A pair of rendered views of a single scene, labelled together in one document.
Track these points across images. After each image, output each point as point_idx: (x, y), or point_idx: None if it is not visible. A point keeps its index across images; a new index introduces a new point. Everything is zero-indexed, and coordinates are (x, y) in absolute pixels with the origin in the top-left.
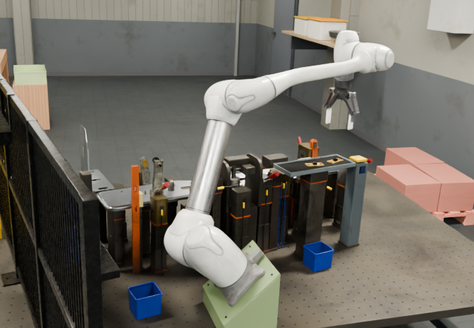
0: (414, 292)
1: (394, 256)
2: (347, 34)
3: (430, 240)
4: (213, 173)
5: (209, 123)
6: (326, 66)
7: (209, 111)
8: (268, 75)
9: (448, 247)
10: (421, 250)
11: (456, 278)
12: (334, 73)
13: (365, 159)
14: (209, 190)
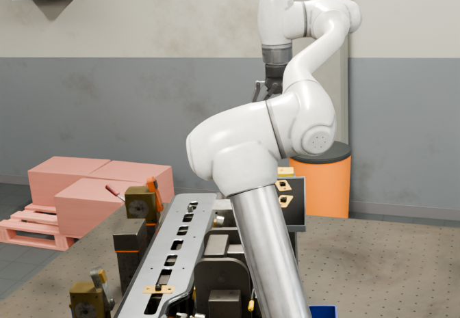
0: (430, 298)
1: (344, 275)
2: None
3: (327, 238)
4: (301, 280)
5: (252, 196)
6: (326, 43)
7: (247, 176)
8: (304, 77)
9: (352, 236)
10: (345, 254)
11: (417, 261)
12: (334, 50)
13: (292, 168)
14: (310, 312)
